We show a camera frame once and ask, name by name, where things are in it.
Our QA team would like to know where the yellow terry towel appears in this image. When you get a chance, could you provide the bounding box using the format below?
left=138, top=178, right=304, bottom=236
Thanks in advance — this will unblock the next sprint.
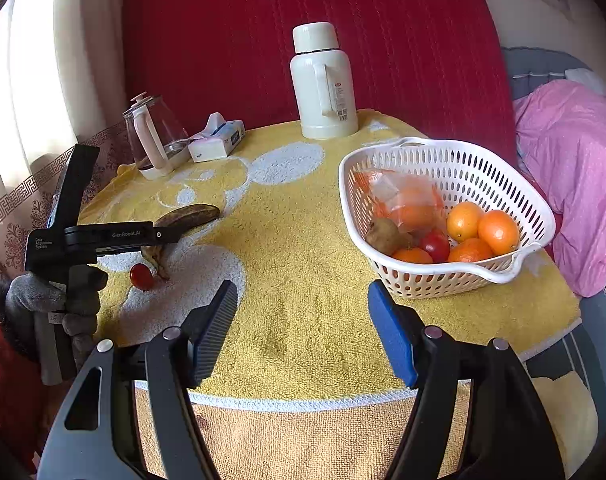
left=78, top=108, right=582, bottom=408

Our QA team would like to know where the white perforated plastic basket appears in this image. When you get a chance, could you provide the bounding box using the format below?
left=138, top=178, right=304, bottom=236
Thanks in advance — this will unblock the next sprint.
left=338, top=136, right=557, bottom=300

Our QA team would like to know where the person's left hand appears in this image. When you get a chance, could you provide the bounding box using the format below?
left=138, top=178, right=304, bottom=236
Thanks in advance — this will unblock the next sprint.
left=3, top=264, right=109, bottom=366

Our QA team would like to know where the orange terry towel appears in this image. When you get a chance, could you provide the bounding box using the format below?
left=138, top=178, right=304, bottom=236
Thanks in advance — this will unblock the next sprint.
left=133, top=375, right=598, bottom=480

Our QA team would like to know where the grey bed frame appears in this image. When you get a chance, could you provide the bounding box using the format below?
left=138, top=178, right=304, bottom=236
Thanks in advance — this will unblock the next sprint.
left=500, top=46, right=606, bottom=341

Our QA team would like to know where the red quilted mattress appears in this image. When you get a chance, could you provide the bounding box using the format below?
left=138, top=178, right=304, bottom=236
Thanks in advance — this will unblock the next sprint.
left=122, top=0, right=516, bottom=166

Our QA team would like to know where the patterned beige curtain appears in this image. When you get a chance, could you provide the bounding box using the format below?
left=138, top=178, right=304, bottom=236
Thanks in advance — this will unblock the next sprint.
left=0, top=0, right=129, bottom=286

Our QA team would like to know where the plastic bag with oranges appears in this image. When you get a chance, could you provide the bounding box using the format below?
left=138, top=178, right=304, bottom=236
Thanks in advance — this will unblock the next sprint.
left=355, top=170, right=449, bottom=241

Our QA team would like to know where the pink dotted duvet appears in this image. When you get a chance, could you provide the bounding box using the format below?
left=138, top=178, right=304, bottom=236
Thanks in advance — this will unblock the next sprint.
left=513, top=80, right=606, bottom=298

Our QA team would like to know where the red tomato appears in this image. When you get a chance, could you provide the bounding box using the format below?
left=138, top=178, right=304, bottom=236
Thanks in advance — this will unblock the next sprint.
left=129, top=263, right=155, bottom=292

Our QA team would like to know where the white pillow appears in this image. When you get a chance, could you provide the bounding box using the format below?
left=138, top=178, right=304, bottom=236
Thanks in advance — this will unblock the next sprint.
left=565, top=67, right=606, bottom=97

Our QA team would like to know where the brown kiwi fruit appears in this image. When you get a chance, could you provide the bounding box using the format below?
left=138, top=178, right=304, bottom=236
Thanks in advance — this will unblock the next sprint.
left=366, top=217, right=414, bottom=257

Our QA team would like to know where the red apple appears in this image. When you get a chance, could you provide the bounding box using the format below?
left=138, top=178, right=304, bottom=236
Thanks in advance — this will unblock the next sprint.
left=419, top=228, right=451, bottom=263

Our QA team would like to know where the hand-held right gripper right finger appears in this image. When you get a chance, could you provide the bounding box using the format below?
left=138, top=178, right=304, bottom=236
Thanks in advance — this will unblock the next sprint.
left=367, top=280, right=566, bottom=480

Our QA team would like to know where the large orange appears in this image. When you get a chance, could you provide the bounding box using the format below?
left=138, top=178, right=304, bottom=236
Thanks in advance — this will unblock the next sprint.
left=478, top=209, right=520, bottom=256

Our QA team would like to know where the white thermos jug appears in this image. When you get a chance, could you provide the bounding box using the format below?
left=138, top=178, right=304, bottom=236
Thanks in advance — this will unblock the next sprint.
left=289, top=22, right=359, bottom=140

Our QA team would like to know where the white tissue box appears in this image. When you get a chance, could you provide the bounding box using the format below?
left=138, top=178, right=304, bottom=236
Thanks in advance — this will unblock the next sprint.
left=188, top=112, right=246, bottom=164

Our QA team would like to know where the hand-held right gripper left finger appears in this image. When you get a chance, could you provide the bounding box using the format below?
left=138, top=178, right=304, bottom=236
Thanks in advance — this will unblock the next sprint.
left=38, top=280, right=239, bottom=480

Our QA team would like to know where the person's left forearm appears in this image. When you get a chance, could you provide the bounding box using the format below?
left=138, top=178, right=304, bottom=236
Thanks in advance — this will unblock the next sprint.
left=0, top=280, right=49, bottom=461

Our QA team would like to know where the glass kettle with white handle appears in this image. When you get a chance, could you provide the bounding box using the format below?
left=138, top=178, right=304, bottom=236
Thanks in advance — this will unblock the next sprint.
left=122, top=91, right=191, bottom=180

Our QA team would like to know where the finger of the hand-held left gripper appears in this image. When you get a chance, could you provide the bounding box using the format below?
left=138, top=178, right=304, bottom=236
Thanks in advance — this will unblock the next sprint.
left=150, top=225, right=186, bottom=249

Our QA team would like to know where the overripe brown banana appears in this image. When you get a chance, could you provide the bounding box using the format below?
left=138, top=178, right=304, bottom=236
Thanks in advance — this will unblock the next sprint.
left=140, top=203, right=220, bottom=282

